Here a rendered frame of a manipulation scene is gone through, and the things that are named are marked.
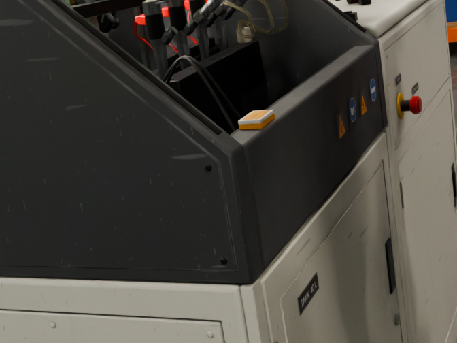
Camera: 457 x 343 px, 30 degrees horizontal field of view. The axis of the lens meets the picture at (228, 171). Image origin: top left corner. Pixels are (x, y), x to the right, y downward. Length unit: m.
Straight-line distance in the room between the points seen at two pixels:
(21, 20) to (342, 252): 0.60
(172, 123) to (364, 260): 0.57
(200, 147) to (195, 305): 0.20
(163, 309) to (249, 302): 0.12
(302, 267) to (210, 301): 0.18
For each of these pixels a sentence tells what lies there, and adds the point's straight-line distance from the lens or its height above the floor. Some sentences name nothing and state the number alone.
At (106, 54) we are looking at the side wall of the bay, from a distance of 0.99.
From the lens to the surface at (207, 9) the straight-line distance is 1.38.
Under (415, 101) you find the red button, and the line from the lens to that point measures 1.69.
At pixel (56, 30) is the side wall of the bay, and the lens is 1.01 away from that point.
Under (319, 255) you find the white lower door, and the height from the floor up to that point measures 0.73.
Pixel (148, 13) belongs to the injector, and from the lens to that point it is 1.33.
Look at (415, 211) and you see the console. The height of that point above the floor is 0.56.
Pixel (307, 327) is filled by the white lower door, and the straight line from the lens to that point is 1.18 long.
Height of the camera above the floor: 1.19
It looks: 16 degrees down
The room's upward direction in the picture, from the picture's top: 9 degrees counter-clockwise
